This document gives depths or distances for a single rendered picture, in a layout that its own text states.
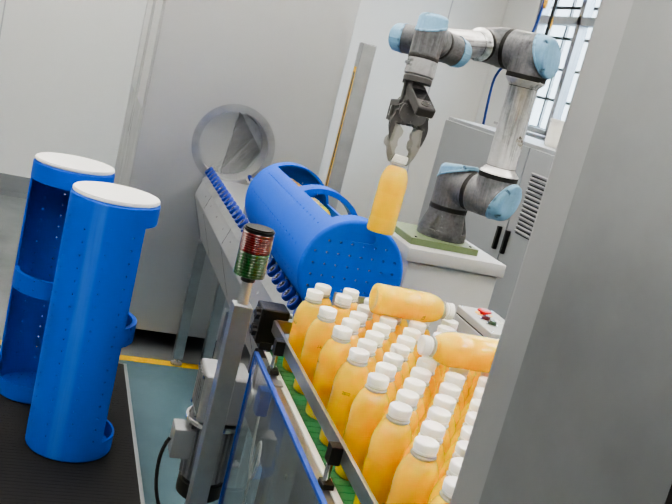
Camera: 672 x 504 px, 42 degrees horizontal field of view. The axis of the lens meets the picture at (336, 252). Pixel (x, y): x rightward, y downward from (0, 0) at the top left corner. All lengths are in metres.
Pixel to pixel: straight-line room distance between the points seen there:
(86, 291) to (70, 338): 0.17
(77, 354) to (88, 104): 4.48
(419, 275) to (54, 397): 1.24
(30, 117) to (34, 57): 0.46
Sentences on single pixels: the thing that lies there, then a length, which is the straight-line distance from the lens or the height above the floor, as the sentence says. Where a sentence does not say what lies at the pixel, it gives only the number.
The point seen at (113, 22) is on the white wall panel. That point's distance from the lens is 7.18.
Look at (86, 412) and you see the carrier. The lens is 3.00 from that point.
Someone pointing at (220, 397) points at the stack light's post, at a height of 0.90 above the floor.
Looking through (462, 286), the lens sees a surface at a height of 1.06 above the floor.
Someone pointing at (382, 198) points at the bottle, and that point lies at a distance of 2.14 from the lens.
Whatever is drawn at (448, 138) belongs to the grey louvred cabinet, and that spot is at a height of 1.32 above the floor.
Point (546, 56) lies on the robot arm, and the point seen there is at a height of 1.76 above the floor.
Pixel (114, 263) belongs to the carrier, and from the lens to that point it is 2.82.
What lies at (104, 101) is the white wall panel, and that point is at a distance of 7.22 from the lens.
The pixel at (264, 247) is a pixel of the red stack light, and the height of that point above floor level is 1.23.
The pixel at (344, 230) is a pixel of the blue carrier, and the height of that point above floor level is 1.20.
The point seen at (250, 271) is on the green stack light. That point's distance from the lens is 1.73.
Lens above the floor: 1.61
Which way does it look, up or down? 12 degrees down
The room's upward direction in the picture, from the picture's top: 14 degrees clockwise
